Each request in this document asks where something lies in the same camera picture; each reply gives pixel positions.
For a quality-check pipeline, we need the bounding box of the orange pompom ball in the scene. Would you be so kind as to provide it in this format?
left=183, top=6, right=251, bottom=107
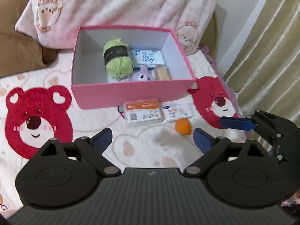
left=175, top=118, right=192, bottom=136

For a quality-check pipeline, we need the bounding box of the white wet wipes pack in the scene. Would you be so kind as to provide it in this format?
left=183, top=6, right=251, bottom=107
left=162, top=104, right=194, bottom=123

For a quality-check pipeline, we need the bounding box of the orange white plastic case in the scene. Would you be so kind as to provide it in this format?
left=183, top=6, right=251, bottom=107
left=124, top=100, right=163, bottom=127

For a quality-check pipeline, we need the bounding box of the beige striped curtain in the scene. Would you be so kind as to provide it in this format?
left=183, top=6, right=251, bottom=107
left=225, top=0, right=299, bottom=125

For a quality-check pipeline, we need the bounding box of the pink red bear blanket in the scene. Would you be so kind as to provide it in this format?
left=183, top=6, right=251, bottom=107
left=0, top=43, right=300, bottom=216

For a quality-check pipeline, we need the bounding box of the pink cardboard box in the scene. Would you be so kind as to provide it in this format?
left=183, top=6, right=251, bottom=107
left=71, top=25, right=195, bottom=109

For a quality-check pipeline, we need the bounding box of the purple plush toy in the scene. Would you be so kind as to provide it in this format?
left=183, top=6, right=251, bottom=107
left=121, top=65, right=155, bottom=82

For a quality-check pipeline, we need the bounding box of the green yarn ball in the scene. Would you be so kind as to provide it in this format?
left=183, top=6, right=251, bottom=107
left=103, top=38, right=133, bottom=81

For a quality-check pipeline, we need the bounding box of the blue white tissue pack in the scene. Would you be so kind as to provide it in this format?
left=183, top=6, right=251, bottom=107
left=130, top=49, right=165, bottom=68

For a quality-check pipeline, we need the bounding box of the brown pillow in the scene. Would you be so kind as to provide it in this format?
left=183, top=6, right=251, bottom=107
left=0, top=0, right=57, bottom=78

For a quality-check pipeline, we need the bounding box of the pink bear print pillow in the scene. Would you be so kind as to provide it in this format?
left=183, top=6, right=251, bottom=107
left=15, top=0, right=218, bottom=55

